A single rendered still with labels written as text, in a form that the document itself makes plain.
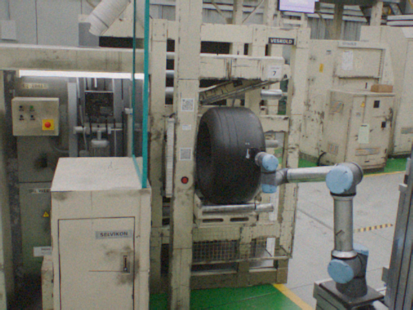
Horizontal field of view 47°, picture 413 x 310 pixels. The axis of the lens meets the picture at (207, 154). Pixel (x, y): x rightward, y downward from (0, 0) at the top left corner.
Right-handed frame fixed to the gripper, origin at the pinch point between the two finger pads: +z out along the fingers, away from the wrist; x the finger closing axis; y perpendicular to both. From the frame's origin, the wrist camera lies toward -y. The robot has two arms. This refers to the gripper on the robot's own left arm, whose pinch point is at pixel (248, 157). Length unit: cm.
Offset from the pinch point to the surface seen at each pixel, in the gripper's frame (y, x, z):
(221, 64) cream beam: 53, 6, 43
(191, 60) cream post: 53, 31, 17
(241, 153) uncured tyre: 2.4, 3.9, 1.3
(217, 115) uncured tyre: 22.6, 14.4, 16.4
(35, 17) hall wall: 194, 208, 902
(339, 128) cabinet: -9, -278, 398
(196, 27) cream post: 71, 29, 15
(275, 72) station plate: 50, -30, 43
